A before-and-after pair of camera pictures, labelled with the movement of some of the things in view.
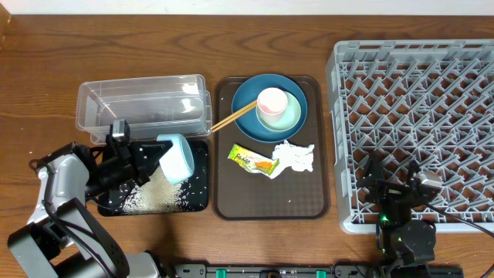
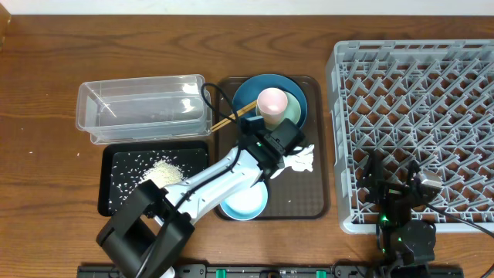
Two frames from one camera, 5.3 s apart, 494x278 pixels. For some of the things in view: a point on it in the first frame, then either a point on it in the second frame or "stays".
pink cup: [272, 103] stays
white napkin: [299, 158] stays
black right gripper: [388, 188] stays
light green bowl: [290, 120] stays
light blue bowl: [178, 162] to [247, 205]
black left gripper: [127, 164] to [276, 167]
